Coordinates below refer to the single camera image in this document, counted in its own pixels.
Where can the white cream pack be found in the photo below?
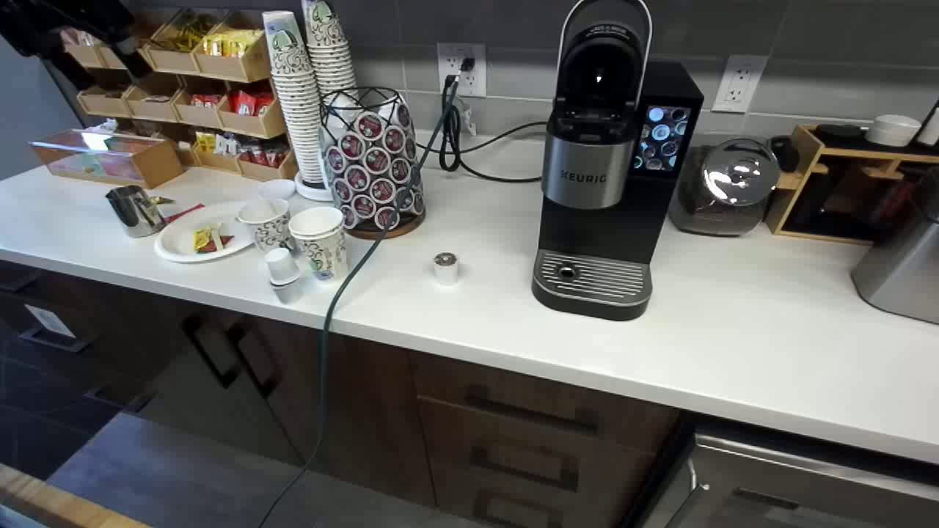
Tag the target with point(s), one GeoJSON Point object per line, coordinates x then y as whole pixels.
{"type": "Point", "coordinates": [447, 269]}
{"type": "Point", "coordinates": [283, 273]}

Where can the white round plate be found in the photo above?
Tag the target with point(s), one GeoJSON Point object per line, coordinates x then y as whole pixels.
{"type": "Point", "coordinates": [179, 245]}

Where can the patterned paper cup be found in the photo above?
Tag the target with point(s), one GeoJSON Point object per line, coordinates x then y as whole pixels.
{"type": "Point", "coordinates": [321, 245]}
{"type": "Point", "coordinates": [265, 223]}

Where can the black silver Keurig coffee machine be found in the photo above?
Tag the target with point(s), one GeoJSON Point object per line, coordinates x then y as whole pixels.
{"type": "Point", "coordinates": [597, 165]}

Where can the tall stack of paper cups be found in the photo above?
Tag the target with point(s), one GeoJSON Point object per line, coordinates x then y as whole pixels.
{"type": "Point", "coordinates": [295, 97]}

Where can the short stack of paper cups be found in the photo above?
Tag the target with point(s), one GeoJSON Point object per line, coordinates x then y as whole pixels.
{"type": "Point", "coordinates": [328, 47]}

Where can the yellow red packet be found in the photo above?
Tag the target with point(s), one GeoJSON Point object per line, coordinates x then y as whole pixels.
{"type": "Point", "coordinates": [208, 243]}

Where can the red stir stick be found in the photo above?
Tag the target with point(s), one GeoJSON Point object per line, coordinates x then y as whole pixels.
{"type": "Point", "coordinates": [183, 209]}

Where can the wooden tea organizer shelf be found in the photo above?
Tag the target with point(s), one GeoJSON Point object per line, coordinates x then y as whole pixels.
{"type": "Point", "coordinates": [195, 106]}

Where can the small metal pitcher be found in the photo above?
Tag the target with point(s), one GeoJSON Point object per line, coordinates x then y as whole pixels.
{"type": "Point", "coordinates": [133, 209]}

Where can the cardboard box with clear lid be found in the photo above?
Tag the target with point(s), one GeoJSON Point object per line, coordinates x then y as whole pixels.
{"type": "Point", "coordinates": [107, 157]}

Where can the wooden countertop rack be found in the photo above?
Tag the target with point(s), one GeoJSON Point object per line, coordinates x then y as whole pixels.
{"type": "Point", "coordinates": [852, 185]}

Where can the stainless steel dishwasher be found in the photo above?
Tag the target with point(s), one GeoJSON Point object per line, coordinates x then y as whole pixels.
{"type": "Point", "coordinates": [792, 486]}

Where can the white label on cabinet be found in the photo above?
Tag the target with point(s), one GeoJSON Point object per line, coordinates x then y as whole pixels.
{"type": "Point", "coordinates": [50, 320]}

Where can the stainless steel appliance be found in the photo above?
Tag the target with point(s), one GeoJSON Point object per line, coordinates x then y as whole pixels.
{"type": "Point", "coordinates": [903, 269]}

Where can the white cup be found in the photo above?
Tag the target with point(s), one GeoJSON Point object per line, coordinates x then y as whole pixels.
{"type": "Point", "coordinates": [893, 131]}

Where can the light wooden board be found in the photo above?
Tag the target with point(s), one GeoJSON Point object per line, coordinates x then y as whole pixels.
{"type": "Point", "coordinates": [47, 499]}

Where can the white wall outlet with plug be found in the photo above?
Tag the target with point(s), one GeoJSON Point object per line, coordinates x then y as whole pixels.
{"type": "Point", "coordinates": [460, 67]}

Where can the empty white wall outlet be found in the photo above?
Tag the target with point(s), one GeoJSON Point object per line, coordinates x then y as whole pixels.
{"type": "Point", "coordinates": [736, 83]}

